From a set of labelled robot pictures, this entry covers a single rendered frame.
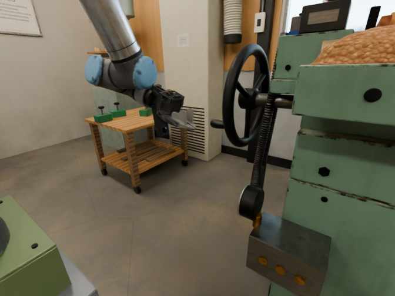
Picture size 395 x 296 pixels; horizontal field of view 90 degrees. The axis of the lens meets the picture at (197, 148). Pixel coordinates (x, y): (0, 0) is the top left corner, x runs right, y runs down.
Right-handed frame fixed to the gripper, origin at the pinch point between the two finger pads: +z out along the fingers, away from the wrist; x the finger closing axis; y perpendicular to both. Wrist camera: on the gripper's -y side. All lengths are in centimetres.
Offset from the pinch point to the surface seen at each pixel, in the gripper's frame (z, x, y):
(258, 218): 31.4, -18.8, 3.5
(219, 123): 10.1, -3.3, 8.4
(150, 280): 10, -13, -72
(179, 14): -106, 100, 26
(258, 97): 14.2, 5.9, 17.0
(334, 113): 31.2, -21.6, 25.9
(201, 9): -85, 100, 35
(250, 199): 28.4, -20.4, 7.2
